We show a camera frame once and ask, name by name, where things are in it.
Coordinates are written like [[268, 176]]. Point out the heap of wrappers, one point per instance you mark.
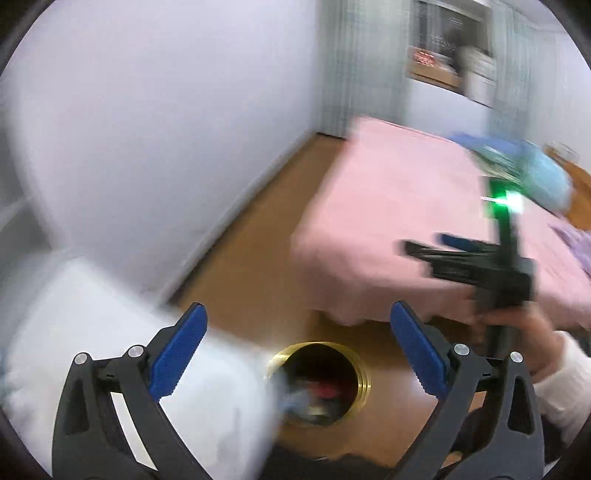
[[318, 397]]

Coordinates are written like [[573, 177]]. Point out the person's right hand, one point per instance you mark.
[[526, 332]]

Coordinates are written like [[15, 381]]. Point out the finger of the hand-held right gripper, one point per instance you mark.
[[429, 252], [457, 242]]

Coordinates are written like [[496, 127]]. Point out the grey checked curtain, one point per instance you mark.
[[360, 60], [512, 69]]

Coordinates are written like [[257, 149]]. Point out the window with wooden sill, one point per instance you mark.
[[438, 41]]

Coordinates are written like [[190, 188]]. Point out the purple cloth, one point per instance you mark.
[[575, 249]]

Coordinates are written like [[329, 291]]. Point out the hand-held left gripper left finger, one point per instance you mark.
[[182, 350]]

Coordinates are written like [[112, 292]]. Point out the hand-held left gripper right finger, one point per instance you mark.
[[415, 350]]

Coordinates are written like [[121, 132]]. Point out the bed with pink blanket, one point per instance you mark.
[[392, 207]]

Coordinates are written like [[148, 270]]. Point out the light blue pillow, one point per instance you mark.
[[540, 170]]

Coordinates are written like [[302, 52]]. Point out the black bin with gold rim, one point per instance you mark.
[[364, 369]]

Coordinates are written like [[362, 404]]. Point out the wooden headboard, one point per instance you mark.
[[579, 184]]

